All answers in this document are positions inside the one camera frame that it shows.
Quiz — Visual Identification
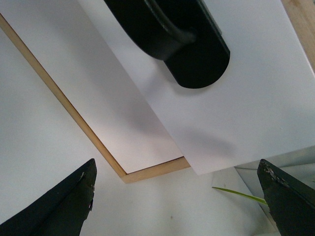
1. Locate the black upper drawer handle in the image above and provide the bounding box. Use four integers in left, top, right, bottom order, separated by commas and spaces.
105, 0, 230, 89

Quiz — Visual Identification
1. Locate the wooden drawer cabinet frame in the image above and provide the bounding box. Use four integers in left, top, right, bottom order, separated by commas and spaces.
0, 0, 315, 183

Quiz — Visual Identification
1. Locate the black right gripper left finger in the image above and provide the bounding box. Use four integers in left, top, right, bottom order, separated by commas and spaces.
0, 159, 97, 236

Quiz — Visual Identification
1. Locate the green spider plant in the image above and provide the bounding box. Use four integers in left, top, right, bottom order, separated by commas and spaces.
212, 187, 269, 206

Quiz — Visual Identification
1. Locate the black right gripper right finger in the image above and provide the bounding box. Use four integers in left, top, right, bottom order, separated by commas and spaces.
257, 159, 315, 236

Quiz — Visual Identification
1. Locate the white drawer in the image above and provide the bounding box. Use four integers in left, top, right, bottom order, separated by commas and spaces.
80, 0, 315, 174
0, 0, 182, 173

